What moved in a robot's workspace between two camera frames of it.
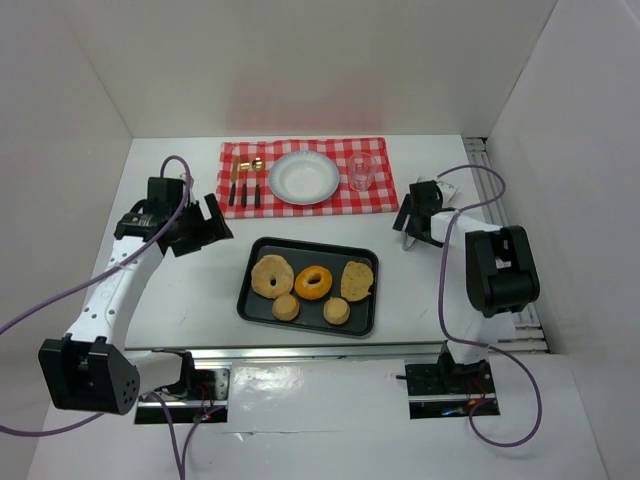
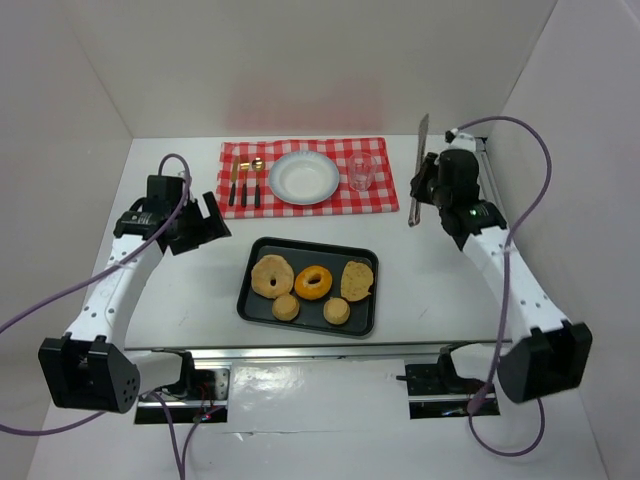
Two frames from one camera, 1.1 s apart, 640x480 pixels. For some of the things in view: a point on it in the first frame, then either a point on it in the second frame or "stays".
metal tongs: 408,241 to 415,207
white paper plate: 303,178 stays
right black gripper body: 413,216 to 427,178
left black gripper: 198,226 stays
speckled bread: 356,280 stays
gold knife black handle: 233,180 stays
